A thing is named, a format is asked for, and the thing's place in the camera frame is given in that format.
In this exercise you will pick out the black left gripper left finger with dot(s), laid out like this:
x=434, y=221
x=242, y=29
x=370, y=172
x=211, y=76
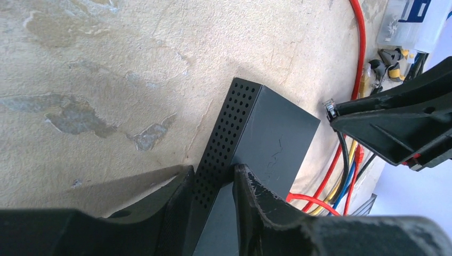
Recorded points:
x=155, y=225

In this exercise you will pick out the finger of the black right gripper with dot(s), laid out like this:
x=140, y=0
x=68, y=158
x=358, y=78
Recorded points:
x=409, y=124

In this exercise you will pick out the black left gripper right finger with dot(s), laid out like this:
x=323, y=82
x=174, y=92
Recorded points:
x=268, y=225

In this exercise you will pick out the black network switch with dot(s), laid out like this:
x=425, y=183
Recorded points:
x=260, y=128

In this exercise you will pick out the black yellow pliers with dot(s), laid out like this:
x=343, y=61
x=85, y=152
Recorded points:
x=388, y=64

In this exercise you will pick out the clear plastic parts box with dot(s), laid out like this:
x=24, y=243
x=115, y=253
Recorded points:
x=413, y=25

